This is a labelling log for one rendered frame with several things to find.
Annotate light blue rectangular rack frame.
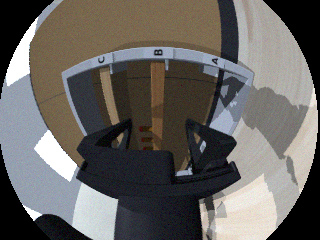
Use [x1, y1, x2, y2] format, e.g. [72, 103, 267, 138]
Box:
[61, 47, 253, 136]

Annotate brown wooden shelf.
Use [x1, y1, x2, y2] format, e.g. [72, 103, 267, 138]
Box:
[151, 61, 165, 151]

